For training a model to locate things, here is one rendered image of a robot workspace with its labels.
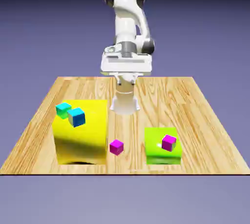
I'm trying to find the small magenta cube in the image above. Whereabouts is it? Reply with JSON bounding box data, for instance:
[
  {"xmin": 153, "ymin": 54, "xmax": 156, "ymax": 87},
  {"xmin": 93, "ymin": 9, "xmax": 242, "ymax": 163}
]
[
  {"xmin": 109, "ymin": 139, "xmax": 125, "ymax": 156},
  {"xmin": 161, "ymin": 134, "xmax": 177, "ymax": 152}
]

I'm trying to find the large green box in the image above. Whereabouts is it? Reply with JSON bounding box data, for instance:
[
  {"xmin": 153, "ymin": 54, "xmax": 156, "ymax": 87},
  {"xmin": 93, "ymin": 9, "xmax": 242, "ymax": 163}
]
[{"xmin": 144, "ymin": 127, "xmax": 183, "ymax": 165}]

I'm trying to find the small cyan green cube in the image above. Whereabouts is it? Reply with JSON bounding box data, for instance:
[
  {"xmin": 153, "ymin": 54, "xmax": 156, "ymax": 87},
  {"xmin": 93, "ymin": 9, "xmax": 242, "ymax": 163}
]
[{"xmin": 55, "ymin": 102, "xmax": 72, "ymax": 120}]

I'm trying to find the small cyan blue cube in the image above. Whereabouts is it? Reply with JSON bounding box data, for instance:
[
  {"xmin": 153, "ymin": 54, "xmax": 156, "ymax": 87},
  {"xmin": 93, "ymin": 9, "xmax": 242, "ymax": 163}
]
[{"xmin": 67, "ymin": 107, "xmax": 86, "ymax": 128}]

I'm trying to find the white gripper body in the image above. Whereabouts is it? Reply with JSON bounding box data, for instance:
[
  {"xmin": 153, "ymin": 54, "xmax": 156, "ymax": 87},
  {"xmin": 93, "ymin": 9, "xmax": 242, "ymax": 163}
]
[{"xmin": 100, "ymin": 51, "xmax": 152, "ymax": 77}]

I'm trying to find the large yellow box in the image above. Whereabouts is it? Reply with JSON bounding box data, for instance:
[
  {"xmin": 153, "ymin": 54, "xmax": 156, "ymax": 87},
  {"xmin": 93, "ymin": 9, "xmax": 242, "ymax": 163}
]
[{"xmin": 51, "ymin": 99, "xmax": 108, "ymax": 165}]

